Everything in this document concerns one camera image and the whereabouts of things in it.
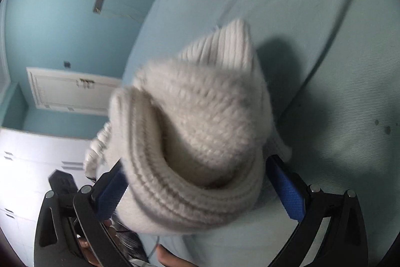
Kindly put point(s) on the white door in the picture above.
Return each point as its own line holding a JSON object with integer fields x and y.
{"x": 71, "y": 91}

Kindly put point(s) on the white puffer jacket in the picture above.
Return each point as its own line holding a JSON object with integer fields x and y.
{"x": 94, "y": 155}

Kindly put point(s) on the person's hand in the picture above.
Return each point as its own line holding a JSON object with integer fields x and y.
{"x": 165, "y": 257}

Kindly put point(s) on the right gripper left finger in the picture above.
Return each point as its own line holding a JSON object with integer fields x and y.
{"x": 108, "y": 191}

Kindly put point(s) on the white wardrobe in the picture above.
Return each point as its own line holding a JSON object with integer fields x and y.
{"x": 27, "y": 160}

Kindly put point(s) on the light blue bed sheet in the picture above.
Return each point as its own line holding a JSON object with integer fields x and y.
{"x": 332, "y": 69}

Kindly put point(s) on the cream and blue knit sweater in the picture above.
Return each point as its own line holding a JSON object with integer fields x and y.
{"x": 190, "y": 134}

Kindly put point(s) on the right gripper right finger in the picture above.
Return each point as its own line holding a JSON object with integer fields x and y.
{"x": 289, "y": 186}

